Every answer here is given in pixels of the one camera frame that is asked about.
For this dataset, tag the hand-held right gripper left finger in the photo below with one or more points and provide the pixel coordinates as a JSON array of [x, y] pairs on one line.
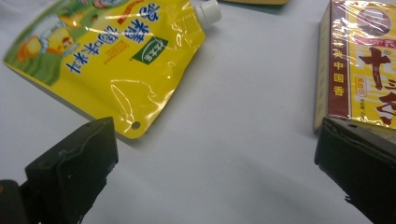
[[74, 168]]

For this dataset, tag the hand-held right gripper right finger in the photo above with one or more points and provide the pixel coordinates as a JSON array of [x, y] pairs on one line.
[[364, 165]]

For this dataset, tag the yellow spout pouch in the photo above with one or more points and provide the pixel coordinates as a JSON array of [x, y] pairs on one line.
[[124, 77]]

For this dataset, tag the yellow and brown seasoning box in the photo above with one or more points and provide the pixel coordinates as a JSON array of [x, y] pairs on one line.
[[367, 62]]

